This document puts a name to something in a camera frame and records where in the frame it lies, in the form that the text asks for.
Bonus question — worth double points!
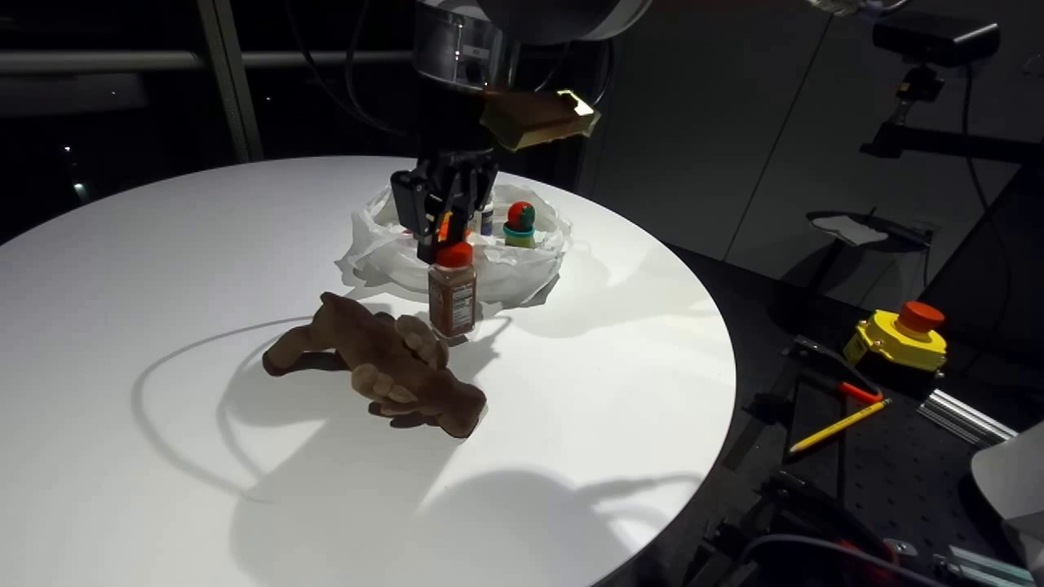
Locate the grey window frame post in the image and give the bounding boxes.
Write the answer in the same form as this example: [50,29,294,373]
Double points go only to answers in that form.
[193,0,266,164]

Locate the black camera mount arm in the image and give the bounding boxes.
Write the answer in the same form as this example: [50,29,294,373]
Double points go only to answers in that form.
[862,62,1044,170]

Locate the white paper sheet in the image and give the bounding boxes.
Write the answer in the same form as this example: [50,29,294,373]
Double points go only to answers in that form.
[810,208,895,247]

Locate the brown spice jar red lid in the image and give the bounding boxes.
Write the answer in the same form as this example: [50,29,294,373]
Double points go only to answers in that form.
[424,237,484,344]

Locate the yellow pencil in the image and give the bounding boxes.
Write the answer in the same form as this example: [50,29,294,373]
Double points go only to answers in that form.
[786,397,895,456]

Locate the brown plush toy animal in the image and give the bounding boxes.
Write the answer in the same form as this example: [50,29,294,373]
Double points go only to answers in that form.
[257,291,489,439]

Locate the yellowish wrist camera box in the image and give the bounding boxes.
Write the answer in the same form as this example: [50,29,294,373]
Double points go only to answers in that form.
[484,87,602,154]

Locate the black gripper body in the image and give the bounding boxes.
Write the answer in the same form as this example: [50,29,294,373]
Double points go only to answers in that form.
[416,80,509,170]

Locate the grey horizontal window rail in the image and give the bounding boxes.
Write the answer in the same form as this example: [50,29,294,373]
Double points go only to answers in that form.
[0,46,421,80]

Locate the yellow emergency stop red button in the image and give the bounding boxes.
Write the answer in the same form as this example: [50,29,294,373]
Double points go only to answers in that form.
[841,301,953,380]

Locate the aluminium profile rail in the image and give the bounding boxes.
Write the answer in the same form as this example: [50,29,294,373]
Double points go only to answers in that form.
[915,388,1020,448]

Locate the white rounded object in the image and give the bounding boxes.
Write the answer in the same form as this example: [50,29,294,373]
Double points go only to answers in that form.
[968,420,1044,537]

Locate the white plastic bag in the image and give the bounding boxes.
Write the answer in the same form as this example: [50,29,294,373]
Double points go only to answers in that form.
[334,175,571,312]

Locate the red handled black tool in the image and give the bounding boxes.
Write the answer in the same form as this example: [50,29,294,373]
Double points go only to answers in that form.
[788,337,886,409]

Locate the black camera on stand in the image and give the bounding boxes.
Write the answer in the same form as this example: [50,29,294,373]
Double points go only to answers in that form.
[872,9,1005,70]

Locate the teal handled tool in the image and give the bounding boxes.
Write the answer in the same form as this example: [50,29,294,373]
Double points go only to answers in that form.
[939,543,1038,587]

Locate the grey cable bundle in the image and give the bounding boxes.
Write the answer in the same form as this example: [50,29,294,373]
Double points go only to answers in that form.
[737,530,950,587]

